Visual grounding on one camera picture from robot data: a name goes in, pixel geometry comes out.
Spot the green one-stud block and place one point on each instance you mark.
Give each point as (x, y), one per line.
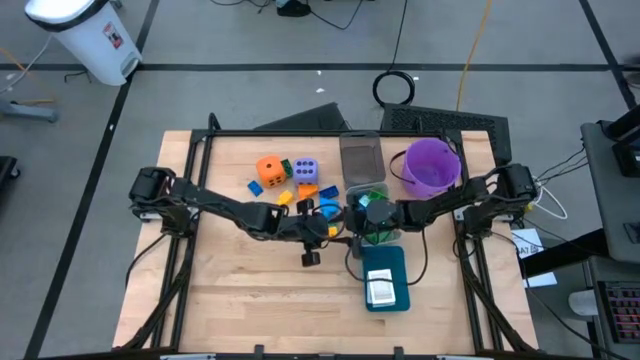
(378, 194)

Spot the grey desk foot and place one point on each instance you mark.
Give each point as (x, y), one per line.
(30, 111)

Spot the orange foam die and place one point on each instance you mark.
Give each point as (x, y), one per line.
(270, 172)

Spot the white paper sheet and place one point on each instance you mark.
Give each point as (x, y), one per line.
(525, 245)

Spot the black perforated computer case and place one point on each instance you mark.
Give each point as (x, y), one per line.
(440, 120)

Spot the black aluminium table frame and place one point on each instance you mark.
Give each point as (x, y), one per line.
(325, 133)

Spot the light blue block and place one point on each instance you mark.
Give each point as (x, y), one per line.
(330, 206)

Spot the silver aluminium bar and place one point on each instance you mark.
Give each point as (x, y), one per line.
(187, 357)
(457, 357)

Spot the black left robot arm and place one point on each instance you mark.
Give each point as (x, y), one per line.
(225, 207)

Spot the green toy block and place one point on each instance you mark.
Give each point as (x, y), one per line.
(385, 237)

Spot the grey side desk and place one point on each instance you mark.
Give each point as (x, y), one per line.
(615, 210)

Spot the purple foam die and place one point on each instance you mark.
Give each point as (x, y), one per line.
(305, 171)

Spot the dark blue studded brick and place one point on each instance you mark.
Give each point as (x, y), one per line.
(328, 192)

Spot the small blue brick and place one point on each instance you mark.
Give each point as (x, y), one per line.
(255, 188)

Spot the backlit black keyboard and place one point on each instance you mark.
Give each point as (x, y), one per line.
(622, 312)

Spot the black flat panel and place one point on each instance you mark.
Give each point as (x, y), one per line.
(310, 120)

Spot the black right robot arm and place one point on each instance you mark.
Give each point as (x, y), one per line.
(450, 200)

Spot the smoky translucent plastic bin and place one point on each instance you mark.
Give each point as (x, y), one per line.
(361, 160)

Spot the grey rounded pad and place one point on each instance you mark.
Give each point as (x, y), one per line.
(582, 302)

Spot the white trash bin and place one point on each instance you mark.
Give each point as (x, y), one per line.
(85, 40)

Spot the small yellow object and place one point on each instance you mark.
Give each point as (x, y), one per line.
(527, 206)

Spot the dark green brick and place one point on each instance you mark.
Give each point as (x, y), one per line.
(287, 168)

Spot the black monitor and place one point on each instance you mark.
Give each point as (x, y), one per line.
(627, 150)

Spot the black frame bracket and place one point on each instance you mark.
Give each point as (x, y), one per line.
(398, 353)
(258, 352)

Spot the black caster base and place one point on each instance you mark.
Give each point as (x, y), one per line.
(7, 167)

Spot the yellow one-stud block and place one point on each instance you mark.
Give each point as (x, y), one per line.
(285, 198)

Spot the orange wedge block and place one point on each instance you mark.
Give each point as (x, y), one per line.
(307, 191)

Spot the purple plastic bucket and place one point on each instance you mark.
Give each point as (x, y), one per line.
(430, 170)

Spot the black device on floor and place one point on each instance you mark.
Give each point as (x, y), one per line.
(295, 7)

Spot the yellow-orange translucent brick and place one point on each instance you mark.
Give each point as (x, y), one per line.
(332, 231)

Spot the teal plastic bin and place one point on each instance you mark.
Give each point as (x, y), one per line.
(385, 260)

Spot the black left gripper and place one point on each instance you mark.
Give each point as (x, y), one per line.
(305, 230)

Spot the mint translucent brick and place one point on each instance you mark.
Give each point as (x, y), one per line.
(364, 200)

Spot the white plastic bin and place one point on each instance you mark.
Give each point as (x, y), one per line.
(370, 185)

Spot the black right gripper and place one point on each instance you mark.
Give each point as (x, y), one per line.
(395, 220)

